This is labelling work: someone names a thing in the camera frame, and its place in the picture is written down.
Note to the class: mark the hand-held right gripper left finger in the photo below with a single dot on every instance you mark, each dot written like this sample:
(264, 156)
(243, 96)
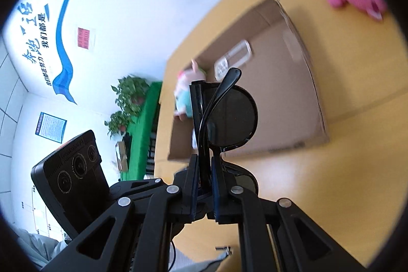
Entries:
(191, 189)

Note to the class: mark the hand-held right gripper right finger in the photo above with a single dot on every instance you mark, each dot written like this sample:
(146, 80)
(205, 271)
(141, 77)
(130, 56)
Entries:
(215, 192)

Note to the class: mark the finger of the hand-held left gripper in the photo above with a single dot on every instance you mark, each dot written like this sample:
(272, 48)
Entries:
(140, 186)

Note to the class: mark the black sunglasses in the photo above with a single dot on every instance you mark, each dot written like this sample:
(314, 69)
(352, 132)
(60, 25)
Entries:
(229, 116)

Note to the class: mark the pink pig plush toy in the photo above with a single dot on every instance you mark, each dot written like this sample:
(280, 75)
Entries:
(184, 95)

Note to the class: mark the person's left forearm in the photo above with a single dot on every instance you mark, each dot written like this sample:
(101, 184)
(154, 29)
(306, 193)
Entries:
(38, 246)

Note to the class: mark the wooden desktop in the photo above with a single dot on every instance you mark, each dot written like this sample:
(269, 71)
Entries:
(350, 106)

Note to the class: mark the blue framed notice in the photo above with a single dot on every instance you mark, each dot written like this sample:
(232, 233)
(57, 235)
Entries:
(50, 127)

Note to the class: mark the potted green plant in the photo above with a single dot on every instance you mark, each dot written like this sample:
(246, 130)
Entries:
(119, 122)
(130, 93)

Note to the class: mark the grey zip jacket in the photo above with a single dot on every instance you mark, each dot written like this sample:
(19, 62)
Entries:
(197, 264)

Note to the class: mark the clear plastic case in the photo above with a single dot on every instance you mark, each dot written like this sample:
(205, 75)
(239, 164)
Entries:
(236, 54)

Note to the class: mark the red wall sign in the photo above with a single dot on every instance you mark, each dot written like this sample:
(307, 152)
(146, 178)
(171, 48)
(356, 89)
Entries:
(85, 37)

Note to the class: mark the blue wave wall decal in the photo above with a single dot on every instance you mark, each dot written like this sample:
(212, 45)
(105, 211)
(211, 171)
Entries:
(63, 36)

